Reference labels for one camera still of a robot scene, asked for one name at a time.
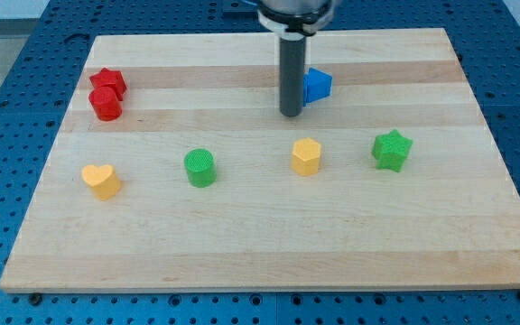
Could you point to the red star block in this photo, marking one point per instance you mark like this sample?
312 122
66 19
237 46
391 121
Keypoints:
110 78

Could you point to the yellow hexagon block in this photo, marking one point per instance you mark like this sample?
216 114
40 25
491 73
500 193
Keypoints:
306 154

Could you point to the blue triangular block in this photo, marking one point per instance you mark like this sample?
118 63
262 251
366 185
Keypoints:
316 85

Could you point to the silver white robot wrist flange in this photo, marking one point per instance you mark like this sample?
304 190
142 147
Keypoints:
295 18

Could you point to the yellow heart block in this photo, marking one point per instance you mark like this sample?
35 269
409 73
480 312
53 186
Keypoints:
102 180

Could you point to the green star block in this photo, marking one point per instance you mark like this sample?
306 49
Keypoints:
391 150

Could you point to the red cylinder block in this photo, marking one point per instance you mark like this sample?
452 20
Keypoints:
105 103

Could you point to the light wooden board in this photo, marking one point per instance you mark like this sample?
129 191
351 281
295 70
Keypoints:
449 220

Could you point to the green cylinder block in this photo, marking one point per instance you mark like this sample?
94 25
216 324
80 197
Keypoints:
200 167

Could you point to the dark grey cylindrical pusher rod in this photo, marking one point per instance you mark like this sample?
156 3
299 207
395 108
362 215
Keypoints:
291 76

